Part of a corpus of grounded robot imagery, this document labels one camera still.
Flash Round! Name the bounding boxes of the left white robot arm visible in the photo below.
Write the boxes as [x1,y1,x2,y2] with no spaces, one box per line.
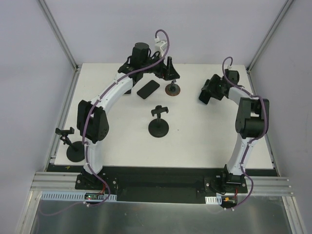
[77,40,180,190]

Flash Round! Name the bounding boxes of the right aluminium frame post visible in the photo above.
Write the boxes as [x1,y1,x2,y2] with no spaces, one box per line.
[246,0,295,74]

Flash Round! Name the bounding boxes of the front aluminium rail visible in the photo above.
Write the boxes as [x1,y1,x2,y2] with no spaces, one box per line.
[31,171,83,191]

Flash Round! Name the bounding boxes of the left aluminium frame post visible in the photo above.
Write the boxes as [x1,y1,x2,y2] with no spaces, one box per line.
[37,0,79,72]

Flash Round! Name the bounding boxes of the left white cable duct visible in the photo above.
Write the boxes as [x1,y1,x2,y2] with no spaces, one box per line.
[41,192,117,202]

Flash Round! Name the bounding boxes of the right white cable duct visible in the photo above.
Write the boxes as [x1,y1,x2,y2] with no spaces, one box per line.
[205,195,222,205]

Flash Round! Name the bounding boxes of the brown disc small stand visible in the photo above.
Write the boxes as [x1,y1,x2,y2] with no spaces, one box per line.
[165,80,181,97]

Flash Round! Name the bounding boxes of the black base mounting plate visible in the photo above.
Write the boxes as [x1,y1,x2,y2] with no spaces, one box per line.
[75,166,248,204]

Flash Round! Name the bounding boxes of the black phone stand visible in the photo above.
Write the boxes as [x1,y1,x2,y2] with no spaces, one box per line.
[55,127,85,162]
[148,105,169,138]

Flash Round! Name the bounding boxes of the white cable duct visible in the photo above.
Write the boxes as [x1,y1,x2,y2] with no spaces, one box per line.
[41,192,117,202]
[205,195,222,205]

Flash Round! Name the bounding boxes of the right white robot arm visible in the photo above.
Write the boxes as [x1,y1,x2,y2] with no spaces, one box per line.
[198,69,270,193]

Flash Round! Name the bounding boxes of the metal sheet front panel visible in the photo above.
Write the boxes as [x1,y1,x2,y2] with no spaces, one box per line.
[31,197,292,234]

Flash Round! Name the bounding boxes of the aluminium frame post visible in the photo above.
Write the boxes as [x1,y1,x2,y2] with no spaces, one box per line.
[246,0,295,74]
[37,0,79,72]

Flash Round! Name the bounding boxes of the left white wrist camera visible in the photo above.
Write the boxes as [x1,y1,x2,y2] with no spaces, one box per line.
[155,40,168,57]

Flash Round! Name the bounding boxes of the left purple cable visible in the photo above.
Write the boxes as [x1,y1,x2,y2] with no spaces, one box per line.
[81,29,171,181]

